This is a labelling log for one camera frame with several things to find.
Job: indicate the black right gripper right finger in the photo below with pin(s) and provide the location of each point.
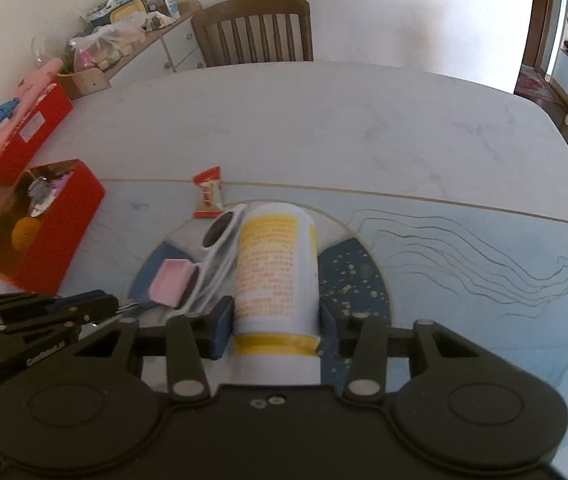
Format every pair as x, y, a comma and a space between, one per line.
370, 343

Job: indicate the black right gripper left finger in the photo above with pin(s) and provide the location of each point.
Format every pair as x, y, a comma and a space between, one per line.
166, 345

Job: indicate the white yellow bottle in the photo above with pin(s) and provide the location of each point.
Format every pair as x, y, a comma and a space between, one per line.
276, 329

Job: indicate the orange fruit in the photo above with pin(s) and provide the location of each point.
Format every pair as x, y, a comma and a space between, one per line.
24, 232

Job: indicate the pink card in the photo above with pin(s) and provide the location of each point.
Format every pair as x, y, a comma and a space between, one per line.
173, 282

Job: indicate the red open tin box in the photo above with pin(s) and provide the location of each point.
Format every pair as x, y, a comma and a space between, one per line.
42, 222

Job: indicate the white sunglasses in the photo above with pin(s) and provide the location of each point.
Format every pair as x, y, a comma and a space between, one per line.
219, 245

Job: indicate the red candy wrapper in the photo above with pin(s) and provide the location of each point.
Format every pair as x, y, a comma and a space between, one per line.
210, 203

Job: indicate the round silver lid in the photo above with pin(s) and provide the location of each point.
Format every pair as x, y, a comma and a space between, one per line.
42, 193

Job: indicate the pink plastic bag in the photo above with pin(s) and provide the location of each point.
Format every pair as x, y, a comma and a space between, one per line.
28, 91

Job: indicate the red flat box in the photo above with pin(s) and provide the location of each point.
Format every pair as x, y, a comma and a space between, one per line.
29, 136

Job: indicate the wooden tray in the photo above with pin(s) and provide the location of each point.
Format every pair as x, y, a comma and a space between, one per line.
84, 83

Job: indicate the glass bowl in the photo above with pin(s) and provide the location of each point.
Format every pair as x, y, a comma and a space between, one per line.
46, 48

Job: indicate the white sideboard cabinet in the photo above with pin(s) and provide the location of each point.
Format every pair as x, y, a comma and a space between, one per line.
167, 51

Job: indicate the clear plastic bag of items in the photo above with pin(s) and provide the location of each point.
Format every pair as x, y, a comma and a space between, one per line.
105, 46

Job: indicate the wooden chair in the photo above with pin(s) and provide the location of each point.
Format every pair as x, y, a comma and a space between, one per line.
255, 31

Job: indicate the yellow blue container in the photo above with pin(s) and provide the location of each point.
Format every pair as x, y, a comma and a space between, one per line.
120, 9

